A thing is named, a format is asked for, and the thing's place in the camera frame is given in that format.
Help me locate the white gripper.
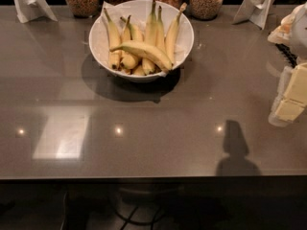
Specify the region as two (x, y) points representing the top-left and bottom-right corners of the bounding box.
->
(268, 63), (307, 127)

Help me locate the white ceramic bowl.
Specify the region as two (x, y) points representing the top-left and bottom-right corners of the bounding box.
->
(89, 0), (194, 82)

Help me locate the yellow banana far right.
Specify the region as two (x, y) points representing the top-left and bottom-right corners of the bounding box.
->
(165, 3), (187, 64)

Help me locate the yellow banana centre upright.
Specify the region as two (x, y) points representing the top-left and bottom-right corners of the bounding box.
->
(142, 0), (156, 75)

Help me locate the white paper stand right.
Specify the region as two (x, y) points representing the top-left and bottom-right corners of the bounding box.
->
(233, 0), (275, 30)

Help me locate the white paper liner in bowl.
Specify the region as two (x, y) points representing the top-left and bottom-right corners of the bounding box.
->
(89, 0), (194, 82)

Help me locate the yellow banana behind centre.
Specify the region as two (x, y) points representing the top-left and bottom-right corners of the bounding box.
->
(156, 7), (166, 51)

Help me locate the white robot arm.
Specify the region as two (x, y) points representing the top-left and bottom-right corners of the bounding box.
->
(268, 3), (307, 127)

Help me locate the glass jar of grains right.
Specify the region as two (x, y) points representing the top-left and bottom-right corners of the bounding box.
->
(189, 0), (224, 20)

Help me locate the white paper stand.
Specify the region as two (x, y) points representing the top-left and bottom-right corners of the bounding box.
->
(13, 0), (57, 23)
(233, 0), (275, 30)

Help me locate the yellow banana far left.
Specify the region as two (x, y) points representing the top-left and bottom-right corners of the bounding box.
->
(104, 9), (121, 70)

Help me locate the white paper stand left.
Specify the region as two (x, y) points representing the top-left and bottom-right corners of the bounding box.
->
(13, 0), (57, 23)

